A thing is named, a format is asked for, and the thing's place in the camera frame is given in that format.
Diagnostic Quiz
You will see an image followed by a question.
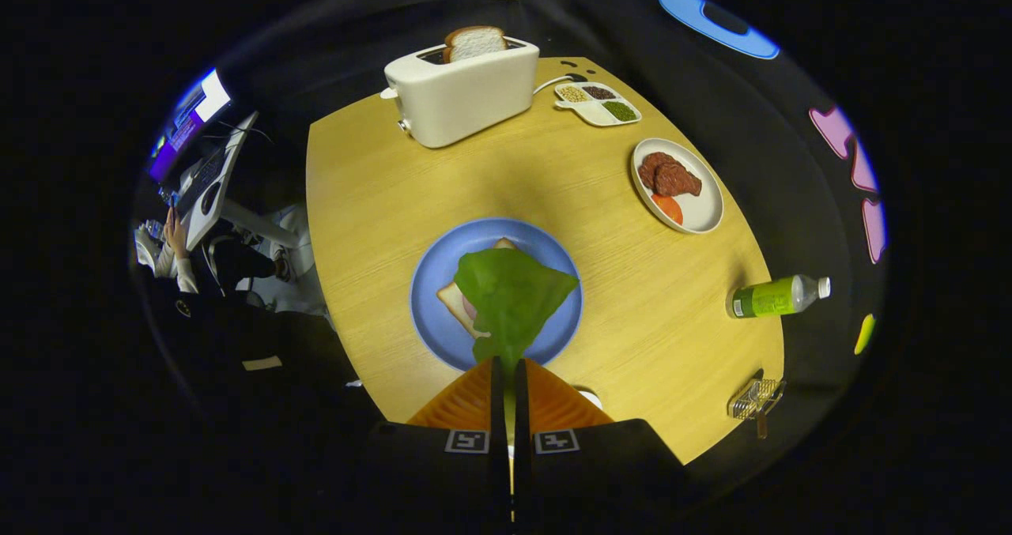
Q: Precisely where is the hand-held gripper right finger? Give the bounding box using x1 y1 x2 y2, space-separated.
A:
514 359 697 535

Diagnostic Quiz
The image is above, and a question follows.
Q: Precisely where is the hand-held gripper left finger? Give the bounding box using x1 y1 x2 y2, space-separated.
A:
348 357 511 535

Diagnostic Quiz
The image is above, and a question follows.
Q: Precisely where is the green lettuce leaf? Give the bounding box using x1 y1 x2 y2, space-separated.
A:
453 248 580 449

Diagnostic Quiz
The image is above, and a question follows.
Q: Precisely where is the toasted bread slice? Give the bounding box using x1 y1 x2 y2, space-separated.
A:
443 25 508 64

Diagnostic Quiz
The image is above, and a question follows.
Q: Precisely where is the white bread slice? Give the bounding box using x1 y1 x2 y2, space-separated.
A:
436 237 519 338

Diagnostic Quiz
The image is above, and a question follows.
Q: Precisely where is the blue round plate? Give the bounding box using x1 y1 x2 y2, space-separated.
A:
409 217 584 372

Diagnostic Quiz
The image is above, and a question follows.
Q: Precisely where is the green label water bottle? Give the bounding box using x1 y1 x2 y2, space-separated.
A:
726 274 832 319

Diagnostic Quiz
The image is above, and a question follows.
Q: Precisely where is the white round plate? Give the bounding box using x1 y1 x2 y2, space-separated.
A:
630 138 725 235

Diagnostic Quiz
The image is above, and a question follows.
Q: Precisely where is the brown meat patty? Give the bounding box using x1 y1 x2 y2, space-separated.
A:
654 162 703 198
638 152 681 190

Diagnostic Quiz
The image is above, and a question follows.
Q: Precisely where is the white divided grain dish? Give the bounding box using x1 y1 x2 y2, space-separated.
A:
553 81 642 127

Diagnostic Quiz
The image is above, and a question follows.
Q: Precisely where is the white toaster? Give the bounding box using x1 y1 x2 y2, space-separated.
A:
379 36 541 149

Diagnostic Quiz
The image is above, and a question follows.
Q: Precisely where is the black backdrop cloth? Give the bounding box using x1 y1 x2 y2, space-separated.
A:
221 0 890 480

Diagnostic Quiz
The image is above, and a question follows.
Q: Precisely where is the white office desk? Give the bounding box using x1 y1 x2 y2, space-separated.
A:
176 111 300 251

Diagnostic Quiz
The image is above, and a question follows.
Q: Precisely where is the black keyboard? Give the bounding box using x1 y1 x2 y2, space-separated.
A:
178 148 226 212

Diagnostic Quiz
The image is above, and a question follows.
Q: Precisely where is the computer monitor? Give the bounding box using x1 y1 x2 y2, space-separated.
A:
148 67 232 184

